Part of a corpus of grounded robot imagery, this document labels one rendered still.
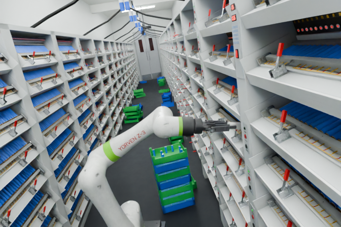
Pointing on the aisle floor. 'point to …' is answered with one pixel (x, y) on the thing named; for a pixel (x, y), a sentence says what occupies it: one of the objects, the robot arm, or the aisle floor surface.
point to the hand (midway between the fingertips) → (235, 125)
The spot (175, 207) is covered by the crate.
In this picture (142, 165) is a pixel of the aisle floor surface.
